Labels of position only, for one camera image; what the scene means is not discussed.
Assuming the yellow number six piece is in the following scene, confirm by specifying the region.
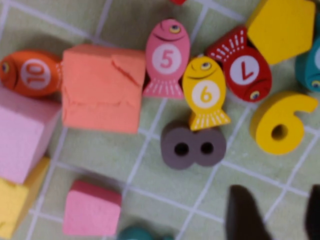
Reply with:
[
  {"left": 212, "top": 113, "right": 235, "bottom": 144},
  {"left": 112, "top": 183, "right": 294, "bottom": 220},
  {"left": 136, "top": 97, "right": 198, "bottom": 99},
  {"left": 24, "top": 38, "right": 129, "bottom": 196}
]
[{"left": 249, "top": 91, "right": 319, "bottom": 156}]

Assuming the brown number eight piece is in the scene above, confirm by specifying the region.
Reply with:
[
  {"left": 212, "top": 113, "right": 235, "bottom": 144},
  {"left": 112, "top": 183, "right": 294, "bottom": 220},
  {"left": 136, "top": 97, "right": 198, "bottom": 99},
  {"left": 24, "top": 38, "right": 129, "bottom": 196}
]
[{"left": 160, "top": 122, "right": 227, "bottom": 171}]

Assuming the pink block with red side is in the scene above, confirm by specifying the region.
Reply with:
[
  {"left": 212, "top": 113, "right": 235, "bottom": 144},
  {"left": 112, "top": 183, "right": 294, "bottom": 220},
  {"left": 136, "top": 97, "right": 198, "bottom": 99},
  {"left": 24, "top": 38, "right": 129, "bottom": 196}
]
[{"left": 62, "top": 179, "right": 123, "bottom": 237}]

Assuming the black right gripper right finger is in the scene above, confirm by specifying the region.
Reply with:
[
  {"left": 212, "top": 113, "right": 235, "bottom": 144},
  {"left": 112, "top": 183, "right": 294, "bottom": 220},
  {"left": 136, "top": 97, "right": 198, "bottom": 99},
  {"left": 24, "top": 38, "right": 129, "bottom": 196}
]
[{"left": 304, "top": 184, "right": 320, "bottom": 240}]

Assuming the yellow pentagon piece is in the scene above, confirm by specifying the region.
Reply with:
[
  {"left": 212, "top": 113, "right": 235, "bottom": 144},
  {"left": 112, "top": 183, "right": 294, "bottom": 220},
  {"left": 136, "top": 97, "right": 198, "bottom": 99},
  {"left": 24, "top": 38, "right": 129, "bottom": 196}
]
[{"left": 246, "top": 0, "right": 316, "bottom": 65}]

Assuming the yellow cube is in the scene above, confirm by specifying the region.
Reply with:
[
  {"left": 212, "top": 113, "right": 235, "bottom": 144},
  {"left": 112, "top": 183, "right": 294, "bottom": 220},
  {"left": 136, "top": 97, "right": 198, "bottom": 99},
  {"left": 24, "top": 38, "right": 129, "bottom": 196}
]
[{"left": 0, "top": 156, "right": 51, "bottom": 240}]

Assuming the orange fish numbered ten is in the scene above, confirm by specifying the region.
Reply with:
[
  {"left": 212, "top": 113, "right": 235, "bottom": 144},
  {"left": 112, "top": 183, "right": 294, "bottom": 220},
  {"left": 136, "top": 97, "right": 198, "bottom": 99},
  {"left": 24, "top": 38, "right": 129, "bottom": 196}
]
[{"left": 0, "top": 49, "right": 63, "bottom": 98}]

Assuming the light pink cube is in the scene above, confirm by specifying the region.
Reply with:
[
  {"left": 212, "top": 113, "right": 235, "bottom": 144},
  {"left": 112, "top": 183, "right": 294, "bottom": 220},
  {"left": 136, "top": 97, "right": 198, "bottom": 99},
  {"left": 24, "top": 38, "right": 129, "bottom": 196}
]
[{"left": 0, "top": 87, "right": 62, "bottom": 185}]

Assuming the pink fish numbered five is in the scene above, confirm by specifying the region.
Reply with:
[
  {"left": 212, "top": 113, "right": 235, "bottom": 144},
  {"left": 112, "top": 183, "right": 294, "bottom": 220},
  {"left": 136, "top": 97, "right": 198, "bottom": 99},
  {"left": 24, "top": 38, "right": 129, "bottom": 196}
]
[{"left": 142, "top": 17, "right": 191, "bottom": 100}]

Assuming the orange cube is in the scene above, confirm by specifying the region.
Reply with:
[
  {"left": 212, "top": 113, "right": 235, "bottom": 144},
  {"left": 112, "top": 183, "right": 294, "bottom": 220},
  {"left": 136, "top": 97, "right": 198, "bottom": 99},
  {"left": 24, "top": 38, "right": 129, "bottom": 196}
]
[{"left": 61, "top": 44, "right": 147, "bottom": 135}]

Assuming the teal fish piece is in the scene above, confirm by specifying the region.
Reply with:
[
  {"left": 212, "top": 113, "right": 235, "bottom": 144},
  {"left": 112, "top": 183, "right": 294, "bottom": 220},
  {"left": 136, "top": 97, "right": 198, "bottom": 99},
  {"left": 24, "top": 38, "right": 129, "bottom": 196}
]
[{"left": 294, "top": 32, "right": 320, "bottom": 93}]

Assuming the teal wooden piece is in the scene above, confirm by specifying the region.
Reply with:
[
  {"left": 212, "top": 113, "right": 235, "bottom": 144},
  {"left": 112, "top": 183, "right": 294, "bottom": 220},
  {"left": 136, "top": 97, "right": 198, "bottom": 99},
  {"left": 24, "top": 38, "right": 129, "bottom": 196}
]
[{"left": 116, "top": 225, "right": 175, "bottom": 240}]

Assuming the red fish numbered seven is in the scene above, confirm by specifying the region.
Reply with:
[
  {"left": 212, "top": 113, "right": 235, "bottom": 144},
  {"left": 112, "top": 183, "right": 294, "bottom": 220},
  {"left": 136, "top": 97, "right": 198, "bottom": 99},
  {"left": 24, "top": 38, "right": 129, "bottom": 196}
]
[{"left": 206, "top": 25, "right": 273, "bottom": 103}]

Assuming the yellow fish numbered six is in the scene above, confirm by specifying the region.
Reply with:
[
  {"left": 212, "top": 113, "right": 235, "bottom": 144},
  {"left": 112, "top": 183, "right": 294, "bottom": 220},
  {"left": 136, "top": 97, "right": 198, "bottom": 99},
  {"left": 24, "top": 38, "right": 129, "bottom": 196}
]
[{"left": 181, "top": 55, "right": 231, "bottom": 132}]

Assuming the green checked tablecloth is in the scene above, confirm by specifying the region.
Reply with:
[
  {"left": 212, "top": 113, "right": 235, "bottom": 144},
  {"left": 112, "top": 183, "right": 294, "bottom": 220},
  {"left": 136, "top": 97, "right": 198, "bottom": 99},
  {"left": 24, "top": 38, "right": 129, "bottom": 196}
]
[{"left": 0, "top": 0, "right": 320, "bottom": 240}]

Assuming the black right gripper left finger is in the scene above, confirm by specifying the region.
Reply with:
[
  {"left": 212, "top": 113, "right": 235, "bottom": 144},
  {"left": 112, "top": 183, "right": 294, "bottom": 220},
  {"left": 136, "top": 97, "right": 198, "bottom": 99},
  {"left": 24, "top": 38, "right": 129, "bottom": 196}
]
[{"left": 226, "top": 184, "right": 273, "bottom": 240}]

